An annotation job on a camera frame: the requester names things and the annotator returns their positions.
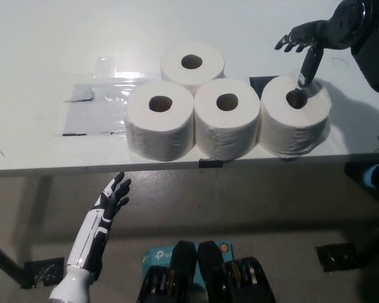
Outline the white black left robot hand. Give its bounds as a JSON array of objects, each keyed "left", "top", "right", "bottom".
[{"left": 66, "top": 171, "right": 132, "bottom": 280}]

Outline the clear glossy tape patch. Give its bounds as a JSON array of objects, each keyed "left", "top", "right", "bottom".
[{"left": 55, "top": 56, "right": 164, "bottom": 138}]

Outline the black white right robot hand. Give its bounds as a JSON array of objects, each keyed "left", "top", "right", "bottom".
[{"left": 274, "top": 0, "right": 367, "bottom": 93}]

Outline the small black tape strip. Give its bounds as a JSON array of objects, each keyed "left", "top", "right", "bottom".
[{"left": 197, "top": 159, "right": 224, "bottom": 169}]

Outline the black tape square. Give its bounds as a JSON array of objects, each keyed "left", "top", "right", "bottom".
[{"left": 250, "top": 75, "right": 277, "bottom": 95}]

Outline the black and blue table bracket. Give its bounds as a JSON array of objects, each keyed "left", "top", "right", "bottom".
[{"left": 343, "top": 160, "right": 379, "bottom": 203}]

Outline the teal router box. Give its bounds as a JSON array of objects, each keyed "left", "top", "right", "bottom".
[{"left": 141, "top": 241, "right": 233, "bottom": 285}]

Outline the white toilet paper roll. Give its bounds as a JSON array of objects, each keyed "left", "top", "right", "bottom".
[
  {"left": 259, "top": 74, "right": 332, "bottom": 158},
  {"left": 124, "top": 81, "right": 195, "bottom": 162},
  {"left": 194, "top": 78, "right": 260, "bottom": 160},
  {"left": 160, "top": 40, "right": 226, "bottom": 95}
]

